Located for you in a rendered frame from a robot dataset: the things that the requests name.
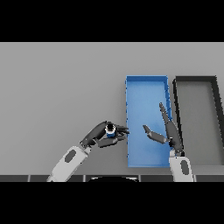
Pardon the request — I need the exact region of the blue bin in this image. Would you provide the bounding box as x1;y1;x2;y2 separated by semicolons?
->
125;74;178;168

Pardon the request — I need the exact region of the dark grey bin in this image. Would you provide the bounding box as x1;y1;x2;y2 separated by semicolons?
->
172;75;224;166

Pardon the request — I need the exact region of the blue pipe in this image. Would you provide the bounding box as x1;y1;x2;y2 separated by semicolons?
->
104;122;117;138

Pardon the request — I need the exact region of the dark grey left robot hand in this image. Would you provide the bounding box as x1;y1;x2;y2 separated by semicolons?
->
79;120;130;149

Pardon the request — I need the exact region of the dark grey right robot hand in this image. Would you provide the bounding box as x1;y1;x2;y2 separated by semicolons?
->
142;101;186;158

